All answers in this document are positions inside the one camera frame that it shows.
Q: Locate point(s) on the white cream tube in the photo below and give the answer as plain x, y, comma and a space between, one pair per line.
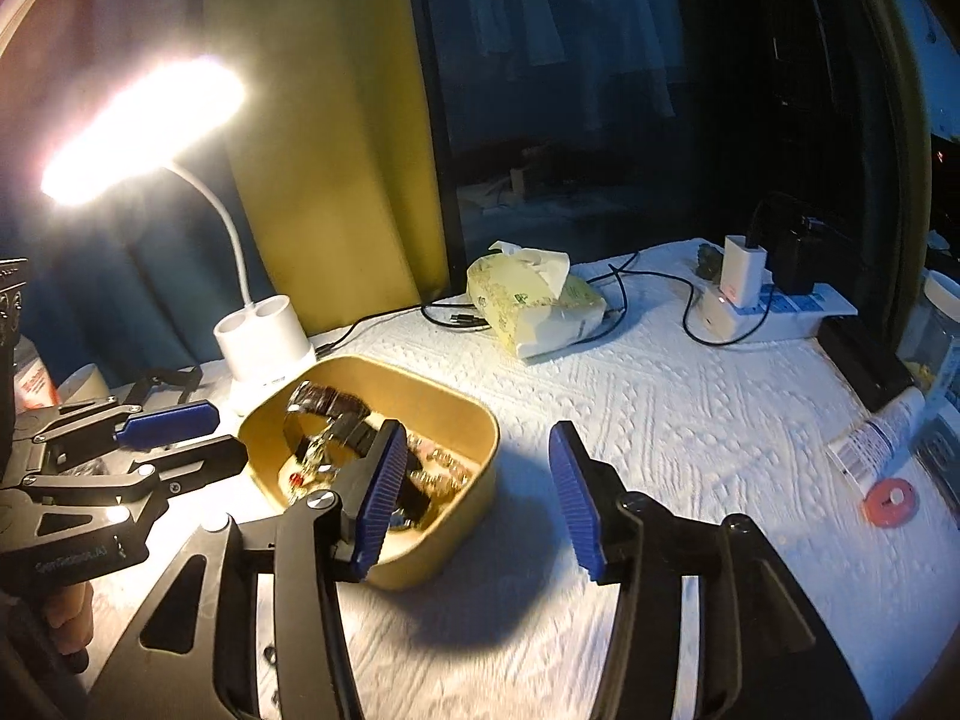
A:
874, 439

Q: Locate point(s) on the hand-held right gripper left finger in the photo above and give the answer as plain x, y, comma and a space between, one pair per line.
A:
380, 499

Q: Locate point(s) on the dark glass window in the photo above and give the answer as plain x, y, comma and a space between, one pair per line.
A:
600, 90

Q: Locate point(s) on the yellow curtain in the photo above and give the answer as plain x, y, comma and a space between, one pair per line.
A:
337, 127

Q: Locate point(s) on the yellow tissue pack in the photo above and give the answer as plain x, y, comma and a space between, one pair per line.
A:
540, 304

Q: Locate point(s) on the white desk lamp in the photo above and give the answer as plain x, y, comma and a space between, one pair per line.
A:
262, 345

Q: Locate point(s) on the yellow jewelry tray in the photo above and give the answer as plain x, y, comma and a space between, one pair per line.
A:
442, 532

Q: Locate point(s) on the red round disc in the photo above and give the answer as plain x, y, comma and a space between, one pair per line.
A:
877, 511

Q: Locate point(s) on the white embossed table cover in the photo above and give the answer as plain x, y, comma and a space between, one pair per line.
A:
675, 427

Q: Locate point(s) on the person's left hand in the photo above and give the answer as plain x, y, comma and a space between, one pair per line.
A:
71, 619

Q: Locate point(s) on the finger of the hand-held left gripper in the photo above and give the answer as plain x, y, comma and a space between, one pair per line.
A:
191, 459
169, 420

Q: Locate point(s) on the clear jar with white lid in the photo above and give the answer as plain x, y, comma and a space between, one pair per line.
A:
934, 322

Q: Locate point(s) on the blue curtain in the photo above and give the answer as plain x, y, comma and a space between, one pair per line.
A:
135, 277

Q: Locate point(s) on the black flat box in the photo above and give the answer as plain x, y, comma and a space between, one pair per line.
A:
862, 360

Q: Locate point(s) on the white charger plug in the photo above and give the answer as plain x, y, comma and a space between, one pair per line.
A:
744, 270

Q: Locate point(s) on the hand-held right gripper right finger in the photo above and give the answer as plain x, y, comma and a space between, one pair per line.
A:
571, 502

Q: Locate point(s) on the white cup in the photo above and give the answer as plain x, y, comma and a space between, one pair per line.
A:
82, 382

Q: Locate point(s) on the white power strip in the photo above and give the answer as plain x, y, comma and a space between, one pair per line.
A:
795, 315

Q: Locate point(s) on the red label bottle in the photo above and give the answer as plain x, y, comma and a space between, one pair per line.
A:
34, 382

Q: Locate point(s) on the black power adapter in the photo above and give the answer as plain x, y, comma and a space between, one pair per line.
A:
796, 259

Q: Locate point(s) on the small grey-green lump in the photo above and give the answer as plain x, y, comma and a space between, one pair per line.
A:
706, 259

